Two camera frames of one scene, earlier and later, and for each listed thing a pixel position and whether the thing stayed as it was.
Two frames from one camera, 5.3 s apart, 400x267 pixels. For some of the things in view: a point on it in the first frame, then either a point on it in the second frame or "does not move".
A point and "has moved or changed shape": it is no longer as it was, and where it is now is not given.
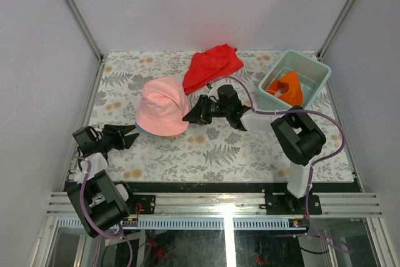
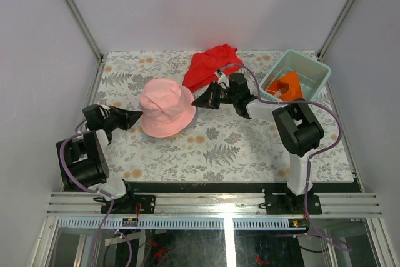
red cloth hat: x=204 y=67 does not move
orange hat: x=288 y=87 does not move
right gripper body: x=213 y=109 to x=227 y=97
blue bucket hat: x=141 y=130 has moved or changed shape
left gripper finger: x=124 y=129 to x=132 y=116
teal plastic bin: x=294 y=80 does not move
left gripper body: x=112 y=139 to x=114 y=120
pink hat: x=162 y=106 does not move
